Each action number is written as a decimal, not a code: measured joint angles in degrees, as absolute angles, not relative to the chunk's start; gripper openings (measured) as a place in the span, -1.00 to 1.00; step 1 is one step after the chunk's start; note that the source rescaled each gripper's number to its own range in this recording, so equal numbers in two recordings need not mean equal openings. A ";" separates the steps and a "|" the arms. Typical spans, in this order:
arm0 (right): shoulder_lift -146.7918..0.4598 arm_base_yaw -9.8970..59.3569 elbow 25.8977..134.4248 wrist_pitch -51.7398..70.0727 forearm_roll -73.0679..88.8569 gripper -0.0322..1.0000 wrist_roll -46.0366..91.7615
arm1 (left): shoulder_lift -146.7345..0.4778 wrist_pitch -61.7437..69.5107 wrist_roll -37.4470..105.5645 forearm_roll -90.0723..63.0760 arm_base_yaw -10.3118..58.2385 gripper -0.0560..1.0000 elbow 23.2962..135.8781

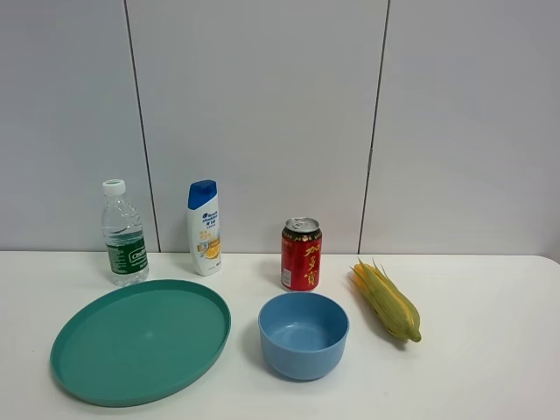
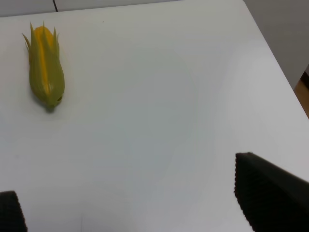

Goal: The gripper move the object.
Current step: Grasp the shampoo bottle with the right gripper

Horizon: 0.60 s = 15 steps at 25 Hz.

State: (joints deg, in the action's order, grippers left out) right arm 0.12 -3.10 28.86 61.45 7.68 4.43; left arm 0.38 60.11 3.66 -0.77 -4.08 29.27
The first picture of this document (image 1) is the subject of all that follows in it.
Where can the white blue shampoo bottle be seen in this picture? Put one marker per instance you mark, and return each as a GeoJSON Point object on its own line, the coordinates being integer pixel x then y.
{"type": "Point", "coordinates": [203, 227]}

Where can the red drink can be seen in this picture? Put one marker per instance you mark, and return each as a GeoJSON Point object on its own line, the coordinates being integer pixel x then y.
{"type": "Point", "coordinates": [301, 253]}

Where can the blue plastic bowl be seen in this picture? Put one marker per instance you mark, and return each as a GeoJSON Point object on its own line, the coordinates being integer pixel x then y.
{"type": "Point", "coordinates": [303, 335]}

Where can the yellow green corn cob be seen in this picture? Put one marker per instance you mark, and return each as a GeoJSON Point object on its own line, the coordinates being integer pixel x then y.
{"type": "Point", "coordinates": [395, 311]}

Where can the clear plastic water bottle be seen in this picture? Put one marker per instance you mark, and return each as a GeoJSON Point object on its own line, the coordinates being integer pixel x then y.
{"type": "Point", "coordinates": [123, 235]}

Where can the green round plate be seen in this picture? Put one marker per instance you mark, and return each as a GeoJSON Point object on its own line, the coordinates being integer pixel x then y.
{"type": "Point", "coordinates": [141, 343]}

